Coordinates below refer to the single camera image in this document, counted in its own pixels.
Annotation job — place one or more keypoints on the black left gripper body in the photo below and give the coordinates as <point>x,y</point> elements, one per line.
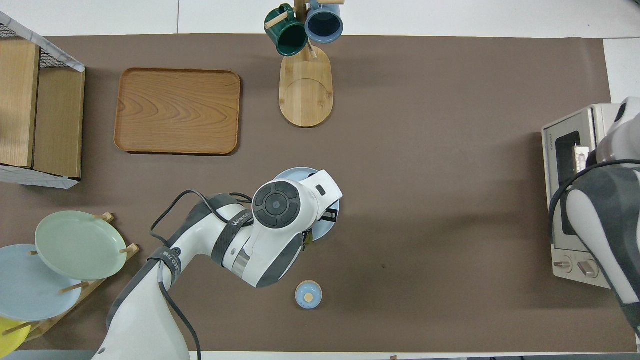
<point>330,216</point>

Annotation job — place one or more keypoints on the small light blue plate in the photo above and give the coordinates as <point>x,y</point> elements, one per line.
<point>322,231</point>

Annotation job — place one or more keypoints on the glass oven door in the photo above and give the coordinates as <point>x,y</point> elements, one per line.
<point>550,175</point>

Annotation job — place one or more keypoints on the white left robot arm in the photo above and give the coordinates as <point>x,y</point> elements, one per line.
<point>265,240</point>

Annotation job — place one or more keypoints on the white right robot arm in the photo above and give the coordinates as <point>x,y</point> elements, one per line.
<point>605,220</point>

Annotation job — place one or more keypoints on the silver oven knob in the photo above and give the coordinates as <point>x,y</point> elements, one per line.
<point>563,264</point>
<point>588,269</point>

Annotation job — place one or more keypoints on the beige toaster oven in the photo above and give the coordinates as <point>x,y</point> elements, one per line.
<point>575,120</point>

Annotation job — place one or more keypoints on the small blue lidded jar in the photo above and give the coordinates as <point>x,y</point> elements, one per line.
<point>308,295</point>

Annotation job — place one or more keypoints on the brown table mat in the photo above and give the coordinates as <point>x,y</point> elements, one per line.
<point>425,200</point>

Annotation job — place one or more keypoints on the wooden mug tree stand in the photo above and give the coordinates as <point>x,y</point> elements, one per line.
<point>306,95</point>

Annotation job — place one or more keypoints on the dark green mug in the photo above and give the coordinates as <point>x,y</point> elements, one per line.
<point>290,37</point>

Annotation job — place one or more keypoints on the wooden tray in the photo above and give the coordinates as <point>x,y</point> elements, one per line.
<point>177,110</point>

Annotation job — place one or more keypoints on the blue mug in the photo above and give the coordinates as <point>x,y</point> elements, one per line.
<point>324,25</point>

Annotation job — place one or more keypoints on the wooden plate rack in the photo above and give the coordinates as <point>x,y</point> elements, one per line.
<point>92,287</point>

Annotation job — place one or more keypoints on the pale green plate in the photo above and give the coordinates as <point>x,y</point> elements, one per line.
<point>80,245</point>

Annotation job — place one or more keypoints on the large light blue plate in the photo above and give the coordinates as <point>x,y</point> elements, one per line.
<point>30,295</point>

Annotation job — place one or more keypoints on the yellow plate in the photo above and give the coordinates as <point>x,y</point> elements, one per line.
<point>10,337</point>

